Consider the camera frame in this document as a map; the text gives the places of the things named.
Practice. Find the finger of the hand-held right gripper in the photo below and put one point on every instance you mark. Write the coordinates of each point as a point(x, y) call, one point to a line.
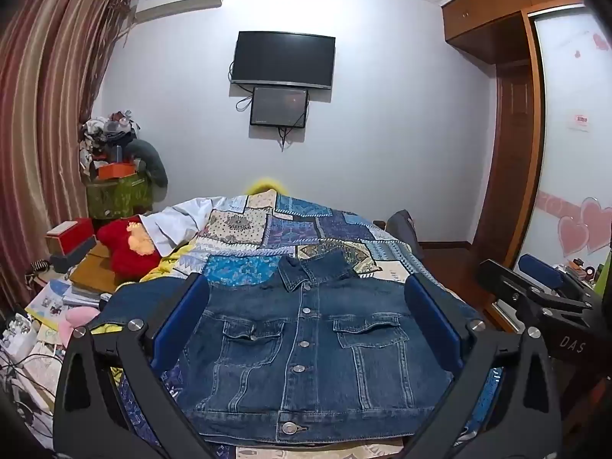
point(550, 272)
point(507, 279)

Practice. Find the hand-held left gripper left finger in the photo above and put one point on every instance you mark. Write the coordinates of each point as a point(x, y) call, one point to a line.
point(184, 325)

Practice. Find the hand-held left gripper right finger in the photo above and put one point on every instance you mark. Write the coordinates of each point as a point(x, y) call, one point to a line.
point(432, 325)

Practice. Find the blue denim jacket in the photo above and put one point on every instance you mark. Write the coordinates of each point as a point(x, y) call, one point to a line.
point(306, 344)

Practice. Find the pile of mixed clothes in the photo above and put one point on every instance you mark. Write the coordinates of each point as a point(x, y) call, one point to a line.
point(103, 129)

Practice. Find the red plush toy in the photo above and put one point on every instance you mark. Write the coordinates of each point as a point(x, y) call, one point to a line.
point(122, 256)

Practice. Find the brown flat box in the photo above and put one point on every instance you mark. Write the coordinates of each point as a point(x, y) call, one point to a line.
point(91, 277)

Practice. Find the pink plush toy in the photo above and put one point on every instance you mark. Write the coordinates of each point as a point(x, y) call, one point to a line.
point(76, 318)

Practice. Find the wooden wardrobe with heart stickers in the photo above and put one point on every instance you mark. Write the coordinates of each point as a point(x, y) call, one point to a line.
point(564, 153)

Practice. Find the dark grey box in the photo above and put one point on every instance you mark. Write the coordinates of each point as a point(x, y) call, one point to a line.
point(71, 259)

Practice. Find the pile of picture books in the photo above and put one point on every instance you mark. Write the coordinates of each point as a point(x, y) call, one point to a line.
point(52, 299)

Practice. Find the green patterned box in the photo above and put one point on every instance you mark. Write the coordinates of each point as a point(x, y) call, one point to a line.
point(119, 196)

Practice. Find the red box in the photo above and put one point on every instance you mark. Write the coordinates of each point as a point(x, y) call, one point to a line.
point(71, 232)

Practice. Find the red white label sticker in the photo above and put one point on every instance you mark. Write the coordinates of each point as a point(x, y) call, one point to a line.
point(579, 121)

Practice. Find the blue patchwork quilt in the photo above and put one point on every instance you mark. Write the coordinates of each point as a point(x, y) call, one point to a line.
point(306, 229)

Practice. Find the black white striped cloth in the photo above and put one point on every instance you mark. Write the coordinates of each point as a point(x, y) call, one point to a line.
point(38, 270)

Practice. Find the yellow fuzzy pillow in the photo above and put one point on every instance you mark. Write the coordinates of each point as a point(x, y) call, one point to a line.
point(263, 186)

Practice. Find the white small boxes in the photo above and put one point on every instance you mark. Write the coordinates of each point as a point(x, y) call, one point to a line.
point(16, 337)

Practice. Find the orange box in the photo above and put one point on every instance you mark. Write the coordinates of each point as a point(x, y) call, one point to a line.
point(117, 171)

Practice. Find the striped brown curtain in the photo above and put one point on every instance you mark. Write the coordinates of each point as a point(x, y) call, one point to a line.
point(48, 105)

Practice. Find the small black wall monitor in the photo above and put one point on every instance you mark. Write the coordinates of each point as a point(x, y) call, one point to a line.
point(279, 107)

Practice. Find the black wall television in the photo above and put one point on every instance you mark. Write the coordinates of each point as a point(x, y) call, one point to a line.
point(282, 60)

